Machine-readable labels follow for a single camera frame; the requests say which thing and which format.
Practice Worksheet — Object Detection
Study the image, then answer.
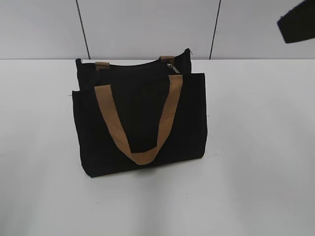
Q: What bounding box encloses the tan rear bag handle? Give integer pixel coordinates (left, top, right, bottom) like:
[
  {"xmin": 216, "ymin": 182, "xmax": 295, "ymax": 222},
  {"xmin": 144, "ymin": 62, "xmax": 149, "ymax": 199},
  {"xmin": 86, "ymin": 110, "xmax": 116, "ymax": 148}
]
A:
[{"xmin": 94, "ymin": 56, "xmax": 175, "ymax": 71}]

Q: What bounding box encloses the tan bag handle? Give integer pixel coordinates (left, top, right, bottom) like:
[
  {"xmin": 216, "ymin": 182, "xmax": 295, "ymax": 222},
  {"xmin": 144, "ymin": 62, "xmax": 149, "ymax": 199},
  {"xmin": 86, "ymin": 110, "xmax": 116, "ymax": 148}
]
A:
[
  {"xmin": 94, "ymin": 75, "xmax": 183, "ymax": 165},
  {"xmin": 94, "ymin": 56, "xmax": 175, "ymax": 71}
]

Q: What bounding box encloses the black canvas tote bag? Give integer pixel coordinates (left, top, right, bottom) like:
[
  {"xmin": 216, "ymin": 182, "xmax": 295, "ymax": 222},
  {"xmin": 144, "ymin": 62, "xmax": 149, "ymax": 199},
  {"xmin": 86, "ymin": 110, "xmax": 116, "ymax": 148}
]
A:
[{"xmin": 72, "ymin": 49, "xmax": 207, "ymax": 177}]

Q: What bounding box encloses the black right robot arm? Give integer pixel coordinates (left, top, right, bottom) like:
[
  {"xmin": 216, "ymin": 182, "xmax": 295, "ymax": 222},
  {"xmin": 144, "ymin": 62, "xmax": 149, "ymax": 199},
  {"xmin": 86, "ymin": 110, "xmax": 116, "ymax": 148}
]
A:
[{"xmin": 277, "ymin": 0, "xmax": 315, "ymax": 44}]

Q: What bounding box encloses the tan front bag handle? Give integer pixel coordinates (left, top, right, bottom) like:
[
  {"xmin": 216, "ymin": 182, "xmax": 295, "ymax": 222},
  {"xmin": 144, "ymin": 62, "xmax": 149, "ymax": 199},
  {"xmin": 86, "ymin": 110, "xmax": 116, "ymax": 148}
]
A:
[{"xmin": 94, "ymin": 75, "xmax": 183, "ymax": 165}]

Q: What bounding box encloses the silver zipper pull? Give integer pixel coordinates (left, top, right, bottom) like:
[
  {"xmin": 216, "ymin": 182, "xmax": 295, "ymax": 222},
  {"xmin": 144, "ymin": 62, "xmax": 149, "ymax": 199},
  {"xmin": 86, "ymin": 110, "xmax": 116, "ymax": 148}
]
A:
[{"xmin": 167, "ymin": 63, "xmax": 180, "ymax": 74}]

